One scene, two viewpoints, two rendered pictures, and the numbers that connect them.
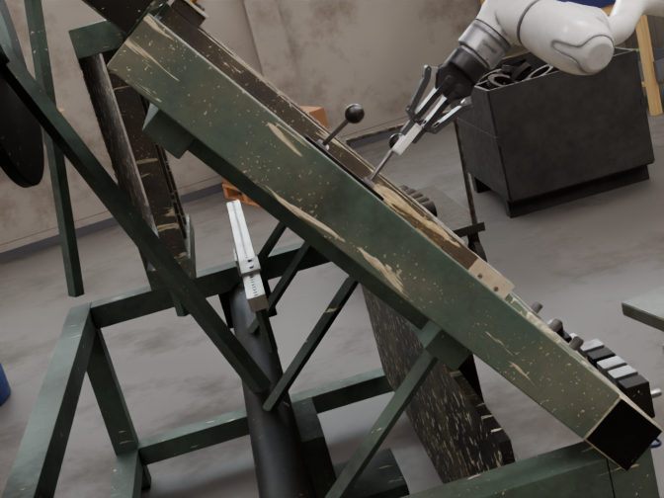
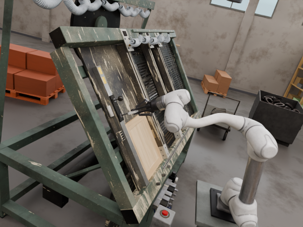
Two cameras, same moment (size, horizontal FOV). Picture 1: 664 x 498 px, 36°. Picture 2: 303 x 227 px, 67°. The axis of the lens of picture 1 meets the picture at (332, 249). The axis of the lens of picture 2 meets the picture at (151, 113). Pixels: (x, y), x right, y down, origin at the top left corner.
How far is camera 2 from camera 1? 1.12 m
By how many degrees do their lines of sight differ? 22
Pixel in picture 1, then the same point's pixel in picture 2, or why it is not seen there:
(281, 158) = (78, 99)
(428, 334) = not seen: hidden behind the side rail
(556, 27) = (168, 113)
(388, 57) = (259, 76)
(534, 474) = (107, 206)
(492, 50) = (160, 106)
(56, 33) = (189, 28)
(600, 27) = (177, 122)
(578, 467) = (116, 214)
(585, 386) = (125, 200)
